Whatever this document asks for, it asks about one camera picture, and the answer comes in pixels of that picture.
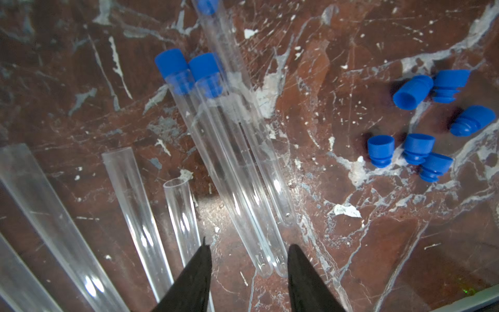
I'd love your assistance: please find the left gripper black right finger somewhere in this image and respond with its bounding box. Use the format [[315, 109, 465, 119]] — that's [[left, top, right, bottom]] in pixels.
[[287, 244, 345, 311]]

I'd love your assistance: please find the test tube with blue stopper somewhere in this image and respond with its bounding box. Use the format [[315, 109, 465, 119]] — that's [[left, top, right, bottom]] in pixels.
[[1, 144, 128, 311], [155, 49, 274, 278], [102, 147, 174, 302], [192, 1, 296, 227], [163, 178, 214, 311]]

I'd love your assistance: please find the blue stopper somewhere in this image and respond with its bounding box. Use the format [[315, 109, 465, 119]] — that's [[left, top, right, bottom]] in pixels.
[[450, 105, 496, 137], [392, 75, 434, 110], [367, 135, 395, 168], [402, 133, 435, 165], [431, 70, 471, 103], [419, 153, 454, 183]]

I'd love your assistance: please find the clear test tube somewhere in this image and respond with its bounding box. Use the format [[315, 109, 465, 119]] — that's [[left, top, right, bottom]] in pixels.
[[1, 235, 62, 311]]

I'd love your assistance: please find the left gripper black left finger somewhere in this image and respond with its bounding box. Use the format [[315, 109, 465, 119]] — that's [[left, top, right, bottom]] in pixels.
[[152, 239, 213, 312]]

